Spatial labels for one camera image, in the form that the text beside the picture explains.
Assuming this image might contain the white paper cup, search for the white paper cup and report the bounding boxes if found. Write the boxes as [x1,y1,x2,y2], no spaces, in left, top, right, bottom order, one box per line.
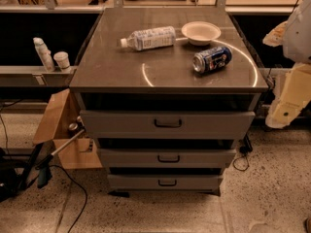
[53,51,70,72]

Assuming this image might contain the grey bottom drawer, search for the grey bottom drawer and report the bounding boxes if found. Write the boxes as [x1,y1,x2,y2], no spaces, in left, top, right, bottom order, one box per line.
[108,175,223,191]

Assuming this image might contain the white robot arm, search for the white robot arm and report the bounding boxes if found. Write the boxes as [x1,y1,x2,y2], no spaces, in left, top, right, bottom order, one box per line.
[262,0,311,128]

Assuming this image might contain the blue soda can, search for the blue soda can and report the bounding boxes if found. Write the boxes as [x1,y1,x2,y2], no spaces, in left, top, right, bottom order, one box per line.
[192,47,232,74]

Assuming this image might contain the grey middle drawer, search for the grey middle drawer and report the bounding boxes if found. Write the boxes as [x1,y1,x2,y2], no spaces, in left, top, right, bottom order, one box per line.
[97,149,236,168]

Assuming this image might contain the grey drawer cabinet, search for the grey drawer cabinet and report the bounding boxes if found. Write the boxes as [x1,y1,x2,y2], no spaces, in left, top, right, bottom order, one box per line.
[69,6,270,198]

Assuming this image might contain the black floor cable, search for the black floor cable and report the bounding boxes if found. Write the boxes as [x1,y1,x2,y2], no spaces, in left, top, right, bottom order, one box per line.
[48,164,89,233]

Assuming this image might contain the grey drawer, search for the grey drawer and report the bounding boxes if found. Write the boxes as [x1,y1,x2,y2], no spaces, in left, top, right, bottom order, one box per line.
[108,175,223,191]
[81,110,255,140]
[97,149,236,168]

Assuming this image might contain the white bowl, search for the white bowl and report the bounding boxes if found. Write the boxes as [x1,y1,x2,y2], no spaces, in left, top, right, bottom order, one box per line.
[181,21,222,46]

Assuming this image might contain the white spray bottle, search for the white spray bottle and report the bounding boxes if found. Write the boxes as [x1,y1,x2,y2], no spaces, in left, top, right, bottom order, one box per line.
[33,37,55,72]

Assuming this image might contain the cardboard box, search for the cardboard box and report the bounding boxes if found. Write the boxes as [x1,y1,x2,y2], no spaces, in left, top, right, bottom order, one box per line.
[33,89,102,169]

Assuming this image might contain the grey top drawer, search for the grey top drawer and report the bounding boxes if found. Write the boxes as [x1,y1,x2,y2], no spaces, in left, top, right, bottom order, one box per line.
[81,110,255,140]

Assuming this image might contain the metal rod tool blue handle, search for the metal rod tool blue handle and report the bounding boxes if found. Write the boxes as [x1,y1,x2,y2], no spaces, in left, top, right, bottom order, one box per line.
[35,129,85,188]

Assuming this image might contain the black cable right of cabinet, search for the black cable right of cabinet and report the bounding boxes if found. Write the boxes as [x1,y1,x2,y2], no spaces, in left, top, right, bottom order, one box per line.
[232,136,254,173]

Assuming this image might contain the grey side shelf rail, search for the grey side shelf rail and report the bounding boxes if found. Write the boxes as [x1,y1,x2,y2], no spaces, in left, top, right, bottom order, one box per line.
[0,66,77,87]

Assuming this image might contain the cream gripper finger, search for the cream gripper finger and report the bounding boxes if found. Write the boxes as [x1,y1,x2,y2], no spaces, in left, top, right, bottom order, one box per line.
[262,21,288,47]
[265,63,311,128]

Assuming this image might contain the clear plastic water bottle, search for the clear plastic water bottle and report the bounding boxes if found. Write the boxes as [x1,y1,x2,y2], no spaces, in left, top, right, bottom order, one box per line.
[121,26,176,51]

